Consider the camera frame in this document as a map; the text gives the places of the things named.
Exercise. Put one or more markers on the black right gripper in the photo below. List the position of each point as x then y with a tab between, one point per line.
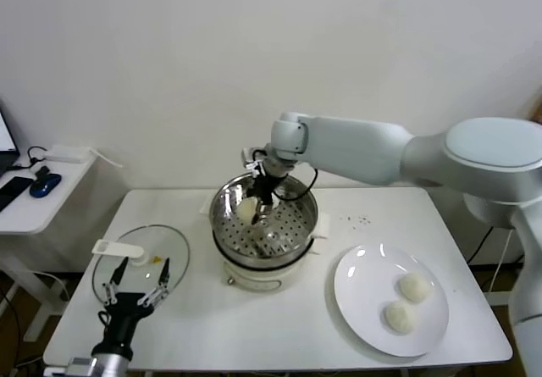
267	186

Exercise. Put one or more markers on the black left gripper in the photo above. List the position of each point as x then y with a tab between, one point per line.
123	311

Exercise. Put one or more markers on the white steamed baozi bun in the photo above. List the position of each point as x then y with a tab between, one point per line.
415	288
400	317
246	211

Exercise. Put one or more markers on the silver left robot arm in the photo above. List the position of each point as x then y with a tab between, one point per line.
112	362

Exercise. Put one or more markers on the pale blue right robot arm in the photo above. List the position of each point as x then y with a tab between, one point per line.
423	156

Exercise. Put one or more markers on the perforated steel steamer basket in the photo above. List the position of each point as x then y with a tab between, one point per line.
288	224

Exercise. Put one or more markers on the white electric cooker base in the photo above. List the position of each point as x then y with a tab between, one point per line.
258	277

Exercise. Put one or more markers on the white side desk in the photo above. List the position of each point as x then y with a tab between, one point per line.
42	212

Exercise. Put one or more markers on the blue computer mouse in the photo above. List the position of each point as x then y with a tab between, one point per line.
44	186

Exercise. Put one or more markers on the white round plate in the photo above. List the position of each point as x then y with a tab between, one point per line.
364	292

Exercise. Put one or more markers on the small black dongle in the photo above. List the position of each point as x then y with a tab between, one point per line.
41	173

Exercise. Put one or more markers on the white power adapter box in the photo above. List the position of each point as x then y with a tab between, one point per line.
65	154

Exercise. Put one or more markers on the black smartphone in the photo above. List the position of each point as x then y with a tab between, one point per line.
12	192

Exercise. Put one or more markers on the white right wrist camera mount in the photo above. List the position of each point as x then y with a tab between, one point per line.
247	156

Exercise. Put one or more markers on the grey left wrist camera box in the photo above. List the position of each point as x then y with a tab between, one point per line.
84	365

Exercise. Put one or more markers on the white leg frame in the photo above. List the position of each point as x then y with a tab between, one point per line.
501	296

